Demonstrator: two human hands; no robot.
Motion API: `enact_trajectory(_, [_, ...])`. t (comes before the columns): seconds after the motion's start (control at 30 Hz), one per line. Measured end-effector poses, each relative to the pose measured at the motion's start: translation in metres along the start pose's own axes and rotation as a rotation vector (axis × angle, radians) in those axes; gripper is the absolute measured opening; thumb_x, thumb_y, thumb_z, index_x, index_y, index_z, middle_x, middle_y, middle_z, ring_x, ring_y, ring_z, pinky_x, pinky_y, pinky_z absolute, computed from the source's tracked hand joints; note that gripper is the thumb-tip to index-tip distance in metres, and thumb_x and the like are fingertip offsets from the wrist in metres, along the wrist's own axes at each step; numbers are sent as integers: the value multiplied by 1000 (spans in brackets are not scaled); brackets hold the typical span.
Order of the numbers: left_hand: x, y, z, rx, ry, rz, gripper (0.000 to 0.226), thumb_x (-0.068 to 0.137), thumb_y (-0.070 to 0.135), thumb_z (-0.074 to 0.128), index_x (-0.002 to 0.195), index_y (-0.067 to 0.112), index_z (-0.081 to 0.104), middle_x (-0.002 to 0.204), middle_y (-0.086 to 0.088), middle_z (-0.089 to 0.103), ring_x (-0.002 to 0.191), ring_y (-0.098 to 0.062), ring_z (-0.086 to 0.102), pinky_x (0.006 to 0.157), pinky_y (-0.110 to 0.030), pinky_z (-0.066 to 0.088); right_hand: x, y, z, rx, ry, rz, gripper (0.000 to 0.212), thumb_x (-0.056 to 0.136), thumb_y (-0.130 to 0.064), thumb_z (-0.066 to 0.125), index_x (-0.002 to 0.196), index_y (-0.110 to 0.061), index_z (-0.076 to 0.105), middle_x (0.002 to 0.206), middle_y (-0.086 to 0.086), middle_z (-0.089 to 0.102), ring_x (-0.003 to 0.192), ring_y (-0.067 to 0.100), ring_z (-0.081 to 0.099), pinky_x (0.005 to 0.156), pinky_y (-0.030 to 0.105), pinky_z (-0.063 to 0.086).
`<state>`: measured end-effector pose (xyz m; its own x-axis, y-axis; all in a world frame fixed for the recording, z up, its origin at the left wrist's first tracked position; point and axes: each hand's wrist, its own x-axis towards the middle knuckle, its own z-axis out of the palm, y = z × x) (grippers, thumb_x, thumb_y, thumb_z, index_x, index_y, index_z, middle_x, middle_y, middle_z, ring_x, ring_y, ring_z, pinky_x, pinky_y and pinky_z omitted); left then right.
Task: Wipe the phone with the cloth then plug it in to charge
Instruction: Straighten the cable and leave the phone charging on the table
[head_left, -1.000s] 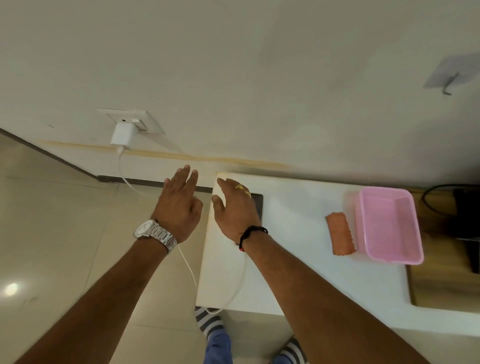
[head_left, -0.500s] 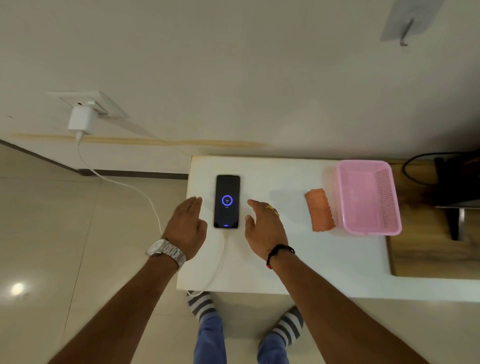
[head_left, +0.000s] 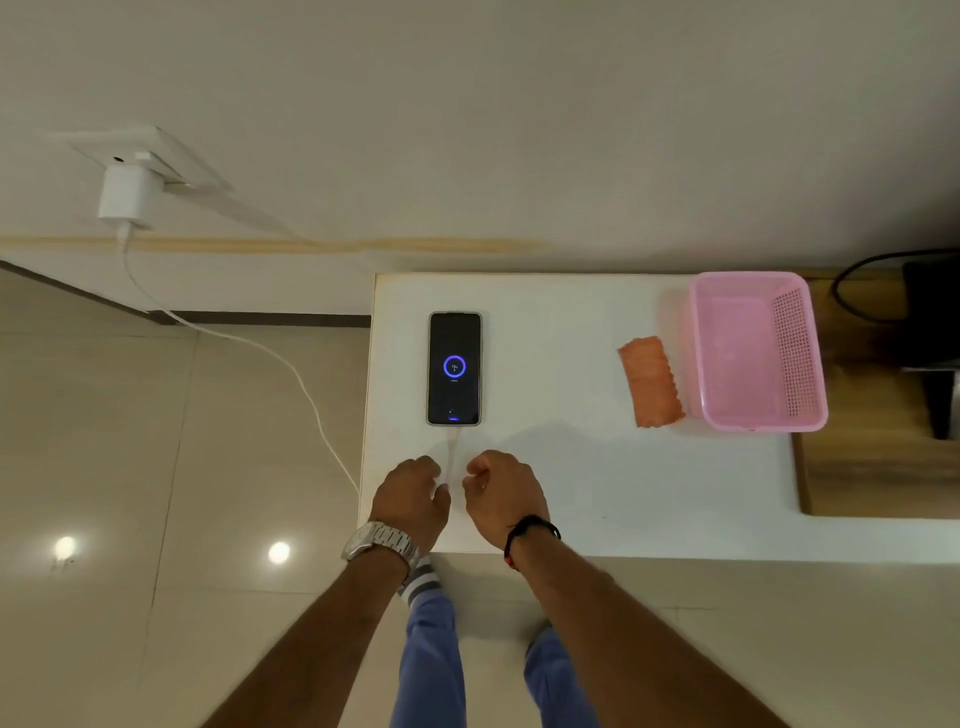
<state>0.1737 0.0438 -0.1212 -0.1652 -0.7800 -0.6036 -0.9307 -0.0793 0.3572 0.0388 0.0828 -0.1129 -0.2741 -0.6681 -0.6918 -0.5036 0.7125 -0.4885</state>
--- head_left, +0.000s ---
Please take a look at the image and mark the person's right hand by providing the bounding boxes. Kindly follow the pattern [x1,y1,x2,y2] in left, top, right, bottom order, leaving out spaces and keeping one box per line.
[461,449,553,553]

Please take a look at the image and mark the person's left hand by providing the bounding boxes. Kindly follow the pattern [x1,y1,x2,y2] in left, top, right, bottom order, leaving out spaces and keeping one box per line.
[367,455,453,556]

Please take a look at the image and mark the black smartphone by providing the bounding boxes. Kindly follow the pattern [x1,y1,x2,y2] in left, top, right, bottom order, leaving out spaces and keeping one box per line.
[425,311,484,428]

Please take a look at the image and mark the orange cleaning cloth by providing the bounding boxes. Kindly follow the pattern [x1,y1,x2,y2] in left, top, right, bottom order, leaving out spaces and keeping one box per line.
[617,335,685,430]

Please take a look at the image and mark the white charging cable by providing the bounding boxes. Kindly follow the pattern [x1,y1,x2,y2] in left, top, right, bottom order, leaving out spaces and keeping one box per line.
[114,224,463,500]

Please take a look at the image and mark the white charger adapter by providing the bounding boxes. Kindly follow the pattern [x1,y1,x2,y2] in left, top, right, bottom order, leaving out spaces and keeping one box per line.
[96,164,164,232]

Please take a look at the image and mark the person's left forearm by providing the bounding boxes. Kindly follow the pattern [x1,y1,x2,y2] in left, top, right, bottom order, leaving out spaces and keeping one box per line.
[202,547,410,728]

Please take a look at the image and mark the person's right forearm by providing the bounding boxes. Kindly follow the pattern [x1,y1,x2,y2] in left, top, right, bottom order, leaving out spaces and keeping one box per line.
[509,528,789,728]

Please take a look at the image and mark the person's left striped sock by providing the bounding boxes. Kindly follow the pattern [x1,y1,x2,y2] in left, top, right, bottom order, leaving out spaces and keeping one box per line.
[397,554,444,607]

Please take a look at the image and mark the person's left jeans leg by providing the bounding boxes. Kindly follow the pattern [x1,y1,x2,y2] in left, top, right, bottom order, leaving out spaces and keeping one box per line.
[388,592,466,728]

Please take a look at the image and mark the person's jeans leg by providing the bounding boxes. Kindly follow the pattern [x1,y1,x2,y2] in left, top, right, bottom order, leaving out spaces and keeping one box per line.
[388,592,466,728]
[522,628,601,728]

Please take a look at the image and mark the person's right jeans leg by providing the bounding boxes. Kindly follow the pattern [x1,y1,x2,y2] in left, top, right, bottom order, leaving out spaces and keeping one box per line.
[522,628,601,728]

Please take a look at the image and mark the silver metal wristwatch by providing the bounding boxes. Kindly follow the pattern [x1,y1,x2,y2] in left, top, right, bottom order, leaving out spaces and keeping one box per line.
[341,521,421,586]

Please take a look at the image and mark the pink plastic basket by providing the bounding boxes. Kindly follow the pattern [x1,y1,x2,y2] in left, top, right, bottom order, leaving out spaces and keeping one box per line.
[688,270,829,434]

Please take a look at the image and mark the brown wooden board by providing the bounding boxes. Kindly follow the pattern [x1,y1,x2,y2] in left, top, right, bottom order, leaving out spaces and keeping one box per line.
[791,273,960,517]

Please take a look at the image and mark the black television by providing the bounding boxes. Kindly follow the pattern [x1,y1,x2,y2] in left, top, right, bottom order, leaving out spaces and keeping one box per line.
[899,254,960,442]

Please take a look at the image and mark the black thread bracelet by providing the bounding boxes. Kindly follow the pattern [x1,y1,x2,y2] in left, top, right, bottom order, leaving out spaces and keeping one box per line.
[503,514,562,571]

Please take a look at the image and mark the black power cable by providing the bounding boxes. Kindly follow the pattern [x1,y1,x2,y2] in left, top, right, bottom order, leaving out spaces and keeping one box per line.
[830,248,960,324]

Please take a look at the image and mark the white wall socket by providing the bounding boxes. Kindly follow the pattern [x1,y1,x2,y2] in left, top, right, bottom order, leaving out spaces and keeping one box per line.
[44,125,234,190]

